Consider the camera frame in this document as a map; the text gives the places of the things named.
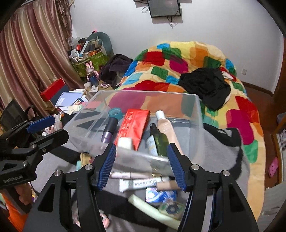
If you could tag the blue packet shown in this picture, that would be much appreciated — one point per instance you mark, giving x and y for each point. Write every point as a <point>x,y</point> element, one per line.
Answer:
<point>156,195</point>

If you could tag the white printed tube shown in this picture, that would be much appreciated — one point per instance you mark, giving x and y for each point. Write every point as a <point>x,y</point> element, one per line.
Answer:
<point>138,184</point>

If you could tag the flat white box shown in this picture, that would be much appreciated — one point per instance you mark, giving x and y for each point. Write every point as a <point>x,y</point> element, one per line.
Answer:
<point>79,90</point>

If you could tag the grey black patterned blanket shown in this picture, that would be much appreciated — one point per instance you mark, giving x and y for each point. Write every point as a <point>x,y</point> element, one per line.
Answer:
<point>214,160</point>

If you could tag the blue book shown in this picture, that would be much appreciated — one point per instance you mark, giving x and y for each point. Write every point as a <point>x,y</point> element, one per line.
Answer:
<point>68,98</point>

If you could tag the pink white slipper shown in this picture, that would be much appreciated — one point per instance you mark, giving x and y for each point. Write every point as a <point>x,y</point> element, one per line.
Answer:
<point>105,84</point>

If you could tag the white pink cloth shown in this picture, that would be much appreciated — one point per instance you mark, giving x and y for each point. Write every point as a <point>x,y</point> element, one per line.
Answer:
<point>228,74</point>

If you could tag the clear plastic bin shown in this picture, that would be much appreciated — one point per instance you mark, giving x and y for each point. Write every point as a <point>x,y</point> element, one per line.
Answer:
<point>192,107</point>

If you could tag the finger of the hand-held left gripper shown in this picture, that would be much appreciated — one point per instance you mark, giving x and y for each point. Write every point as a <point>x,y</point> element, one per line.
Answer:
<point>41,124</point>
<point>52,138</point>

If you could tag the pink clog shoe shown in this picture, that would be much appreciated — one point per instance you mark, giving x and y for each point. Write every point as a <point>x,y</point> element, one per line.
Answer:
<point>273,167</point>

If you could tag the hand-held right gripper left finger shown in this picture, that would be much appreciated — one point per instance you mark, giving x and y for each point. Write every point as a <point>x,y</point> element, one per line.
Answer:
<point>107,166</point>

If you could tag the beige tube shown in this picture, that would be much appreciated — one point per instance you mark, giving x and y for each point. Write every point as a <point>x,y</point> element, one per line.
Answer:
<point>166,185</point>

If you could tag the black mesh panel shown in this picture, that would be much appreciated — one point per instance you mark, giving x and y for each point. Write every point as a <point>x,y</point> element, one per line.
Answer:
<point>13,111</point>

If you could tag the yellow cloth pouch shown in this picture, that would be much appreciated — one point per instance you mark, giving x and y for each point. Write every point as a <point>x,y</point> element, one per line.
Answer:
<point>86,158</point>

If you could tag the dark purple clothes pile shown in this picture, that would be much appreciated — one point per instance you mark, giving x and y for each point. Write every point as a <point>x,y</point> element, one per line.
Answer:
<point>114,67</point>

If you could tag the green patterned box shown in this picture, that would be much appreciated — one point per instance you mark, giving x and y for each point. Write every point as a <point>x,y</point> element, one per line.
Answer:
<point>89,63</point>

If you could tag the loose papers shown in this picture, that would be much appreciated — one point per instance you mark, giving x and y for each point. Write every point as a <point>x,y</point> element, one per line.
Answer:
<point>73,109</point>

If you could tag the brown striped curtain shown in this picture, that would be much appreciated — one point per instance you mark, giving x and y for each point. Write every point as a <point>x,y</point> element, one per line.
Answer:
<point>33,55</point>

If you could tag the colourful patchwork blanket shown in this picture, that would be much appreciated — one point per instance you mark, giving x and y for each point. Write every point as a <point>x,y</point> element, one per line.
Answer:
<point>156,62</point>

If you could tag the grey curved pillow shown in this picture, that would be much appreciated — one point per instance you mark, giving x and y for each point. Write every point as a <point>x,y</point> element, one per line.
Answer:
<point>105,39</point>

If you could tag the pink bottle white cap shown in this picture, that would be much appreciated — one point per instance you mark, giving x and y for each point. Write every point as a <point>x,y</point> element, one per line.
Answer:
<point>166,129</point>

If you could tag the person's left hand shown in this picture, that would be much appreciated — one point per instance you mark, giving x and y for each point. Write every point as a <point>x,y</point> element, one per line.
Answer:
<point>23,194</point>

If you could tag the dark green glass bottle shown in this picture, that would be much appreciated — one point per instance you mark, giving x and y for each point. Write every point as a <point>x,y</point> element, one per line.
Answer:
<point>156,140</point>

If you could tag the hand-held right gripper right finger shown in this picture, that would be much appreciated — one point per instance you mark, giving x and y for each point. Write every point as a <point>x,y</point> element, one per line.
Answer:
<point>176,170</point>

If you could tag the dark blue bottle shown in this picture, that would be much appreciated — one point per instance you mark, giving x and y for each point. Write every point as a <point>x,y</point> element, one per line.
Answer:
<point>92,79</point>

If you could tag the wooden shelf unit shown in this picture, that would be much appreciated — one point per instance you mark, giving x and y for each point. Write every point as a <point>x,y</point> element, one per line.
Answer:
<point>277,145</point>

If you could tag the person's left forearm orange sleeve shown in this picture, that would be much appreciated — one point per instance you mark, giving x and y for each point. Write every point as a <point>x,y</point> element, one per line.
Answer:
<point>14,217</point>

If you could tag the clear packet green label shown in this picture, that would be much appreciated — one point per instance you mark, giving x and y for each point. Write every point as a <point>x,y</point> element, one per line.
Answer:
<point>172,208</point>

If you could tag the red foil packet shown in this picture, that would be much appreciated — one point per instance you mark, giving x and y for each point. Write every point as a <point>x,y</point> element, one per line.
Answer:
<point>131,127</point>

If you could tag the mint green tube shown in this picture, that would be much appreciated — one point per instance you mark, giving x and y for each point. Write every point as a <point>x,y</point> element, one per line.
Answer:
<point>78,165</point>

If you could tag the pink white plastic bag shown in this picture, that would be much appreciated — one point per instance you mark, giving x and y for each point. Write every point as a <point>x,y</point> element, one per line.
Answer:
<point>55,125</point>

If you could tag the pale green soft tube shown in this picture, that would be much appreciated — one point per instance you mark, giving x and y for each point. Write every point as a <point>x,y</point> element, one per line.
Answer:
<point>147,209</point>

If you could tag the pink bunny plush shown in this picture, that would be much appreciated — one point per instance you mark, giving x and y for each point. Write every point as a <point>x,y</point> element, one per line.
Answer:
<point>90,65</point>

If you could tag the black wall monitor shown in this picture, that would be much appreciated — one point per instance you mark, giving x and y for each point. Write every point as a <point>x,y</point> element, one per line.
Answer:
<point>164,7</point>

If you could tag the white cabinet panel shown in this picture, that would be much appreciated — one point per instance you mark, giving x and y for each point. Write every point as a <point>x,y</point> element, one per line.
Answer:
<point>272,205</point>

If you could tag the red box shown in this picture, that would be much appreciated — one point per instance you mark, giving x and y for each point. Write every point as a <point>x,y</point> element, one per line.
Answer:
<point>53,89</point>

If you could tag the teal tape roll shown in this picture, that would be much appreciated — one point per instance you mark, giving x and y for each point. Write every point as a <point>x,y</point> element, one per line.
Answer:
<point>115,113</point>

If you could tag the purple bottle black cap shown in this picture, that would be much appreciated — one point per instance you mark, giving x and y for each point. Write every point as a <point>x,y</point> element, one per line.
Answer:
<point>109,130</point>

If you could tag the white slim tube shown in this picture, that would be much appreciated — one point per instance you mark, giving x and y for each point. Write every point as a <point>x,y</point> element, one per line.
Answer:
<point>129,175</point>

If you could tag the white wall outlet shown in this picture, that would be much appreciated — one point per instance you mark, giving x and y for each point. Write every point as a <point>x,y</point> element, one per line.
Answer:
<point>244,71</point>

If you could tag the black clothes pile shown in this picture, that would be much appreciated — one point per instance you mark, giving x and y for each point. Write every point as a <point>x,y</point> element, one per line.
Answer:
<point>205,84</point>

